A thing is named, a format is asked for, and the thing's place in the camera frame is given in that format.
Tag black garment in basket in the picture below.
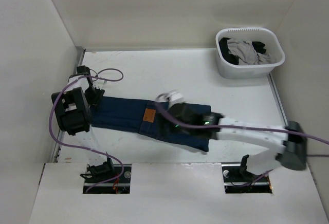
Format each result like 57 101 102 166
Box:
219 38 266 65

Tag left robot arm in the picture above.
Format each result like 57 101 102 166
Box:
51 66 117 183

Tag grey garment in basket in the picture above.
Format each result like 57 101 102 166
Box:
227 39 276 65

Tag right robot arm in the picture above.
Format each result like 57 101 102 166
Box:
163 103 307 182

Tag navy blue trousers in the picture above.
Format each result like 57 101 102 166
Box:
90 97 209 152

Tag white plastic laundry basket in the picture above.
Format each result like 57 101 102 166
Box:
215 27 286 79

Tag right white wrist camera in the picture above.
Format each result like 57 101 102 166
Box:
157 90 185 105

